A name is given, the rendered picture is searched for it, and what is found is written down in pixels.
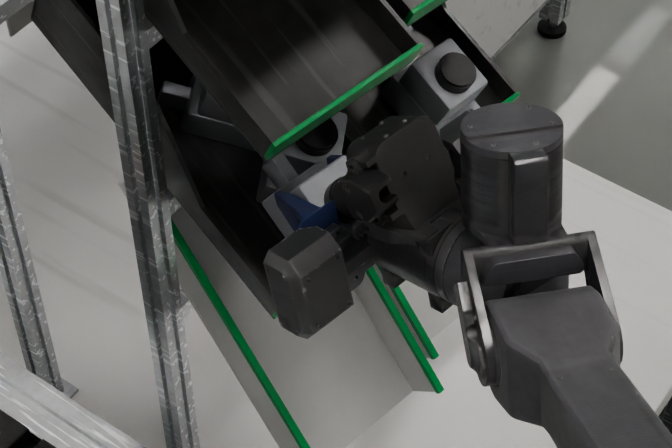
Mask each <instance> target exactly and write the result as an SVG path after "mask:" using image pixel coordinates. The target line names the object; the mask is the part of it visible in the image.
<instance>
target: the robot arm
mask: <svg viewBox="0 0 672 448"><path fill-rule="evenodd" d="M563 133H564V126H563V120H562V119H561V117H560V116H559V115H557V114H556V113H555V112H553V111H551V110H549V109H547V108H544V107H541V106H538V105H533V104H528V103H497V104H492V105H488V106H484V107H481V108H478V109H476V110H473V111H472V112H469V111H465V112H464V113H462V114H461V115H459V116H458V117H456V118H455V119H454V120H452V121H451V122H449V123H448V124H447V125H445V126H444V127H442V128H441V129H440V135H439V133H438V131H437V128H436V126H435V124H434V122H433V121H432V120H431V119H430V118H429V117H426V116H389V117H387V118H386V119H384V120H383V121H380V122H379V125H378V126H376V127H375V128H373V129H372V130H370V131H369V132H368V133H366V134H365V135H363V136H361V137H359V138H357V139H356V140H354V141H353V142H352V143H351V144H350V145H349V147H348V149H347V153H346V155H330V156H329V157H327V159H326V160H327V165H329V164H330V163H332V162H333V161H335V160H336V159H337V158H339V157H340V156H346V159H347V161H346V166H347V173H346V175H345V176H343V177H342V178H341V179H339V180H338V189H339V191H340V193H341V195H342V197H343V199H344V201H345V204H346V206H347V208H348V210H349V212H350V214H351V215H352V216H353V217H354V218H355V219H356V220H357V221H358V222H357V223H355V224H354V225H353V226H352V233H350V232H348V231H346V230H345V231H343V228H342V227H341V226H340V224H339V220H338V215H337V211H336V206H335V201H334V200H331V201H329V202H328V203H326V204H325V205H324V206H322V207H321V208H320V207H318V206H316V205H314V204H312V203H310V202H308V201H305V200H303V199H301V198H299V197H297V196H295V195H292V194H290V193H286V192H282V191H277V192H276V193H275V194H274V196H275V200H276V204H277V206H278V208H279V209H280V211H281V212H282V214H283V215H284V217H285V218H286V220H287V221H288V223H289V224H290V226H291V227H292V229H293V230H294V232H293V233H292V234H291V235H289V236H288V237H286V238H285V239H284V240H282V241H281V242H279V243H278V244H276V245H275V246H274V247H272V248H271V249H269V250H268V252H267V254H266V257H265V259H264V262H263V264H264V267H265V271H266V275H267V279H268V283H269V286H270V290H271V294H272V298H273V302H274V305H275V309H276V313H277V317H278V321H279V324H280V326H281V327H283V328H284V329H286V330H288V331H289V332H291V333H293V334H294V335H296V336H299V337H302V338H305V339H309V338H310V337H311V336H313V335H314V334H315V333H317V332H318V331H319V330H321V329H322V328H323V327H325V326H326V325H327V324H329V323H330V322H331V321H333V320H334V319H335V318H336V317H338V316H339V315H340V314H342V313H343V312H344V311H346V310H347V309H348V308H350V307H351V306H352V305H354V302H353V298H352V293H351V291H353V290H354V289H355V288H357V287H358V286H359V285H360V284H361V283H362V281H363V279H364V276H365V272H366V271H367V270H368V269H369V268H370V267H372V266H373V265H374V264H377V265H379V266H380V267H381V272H382V277H383V281H384V283H385V284H387V285H389V286H391V287H393V288H396V287H398V286H399V285H400V284H402V283H403V282H404V281H406V280H407V281H409V282H411V283H413V284H415V285H417V286H418V287H420V288H422V289H424V290H426V291H428V296H429V302H430V307H431V308H433V309H435V310H437V311H439V312H441V313H444V312H445V311H446V310H447V309H449V308H450V307H451V306H452V305H456V306H457V308H458V314H459V319H460V325H461V330H462V336H463V341H464V347H465V352H466V358H467V362H468V365H469V367H470V368H471V369H473V370H474V371H475V372H476V373H477V375H478V378H479V381H480V383H481V384H482V386H484V387H487V386H490V388H491V390H492V393H493V395H494V397H495V398H496V400H497V401H498V402H499V403H500V405H501V406H502V407H503V408H504V409H505V411H506V412H507V413H508V414H509V415H510V416H511V417H512V418H514V419H516V420H520V421H523V422H527V423H530V424H534V425H537V426H541V427H544V429H545V430H546V431H547V432H548V433H549V435H550V437H551V438H552V440H553V442H554V443H555V445H556V447H557V448H672V434H671V432H670V431H669V430H668V429H667V427H666V426H665V425H664V423H663V422H662V421H661V419H660V418H659V417H658V416H657V414H656V413H655V412H654V410H653V409H652V408H651V406H650V405H649V404H648V402H647V401H646V400H645V399H644V397H643V396H642V395H641V393H640V392H639V391H638V389H637V388H636V387H635V386H634V384H633V383H632V382H631V380H630V379H629V378H628V376H627V375H626V374H625V372H624V371H623V370H622V369H621V367H620V364H621V362H622V359H623V338H622V331H621V327H620V322H619V319H618V315H617V311H616V308H615V304H614V300H613V296H612V293H611V289H610V285H609V281H608V278H607V274H606V270H605V267H604V263H603V259H602V255H601V252H600V248H599V244H598V240H597V237H596V233H595V231H594V230H591V231H585V232H578V233H571V234H567V232H566V231H565V229H564V228H563V226H562V185H563ZM445 148H446V149H445ZM583 270H584V273H585V279H586V285H587V286H582V287H575V288H569V275H572V274H579V273H581V272H582V271H583Z"/></svg>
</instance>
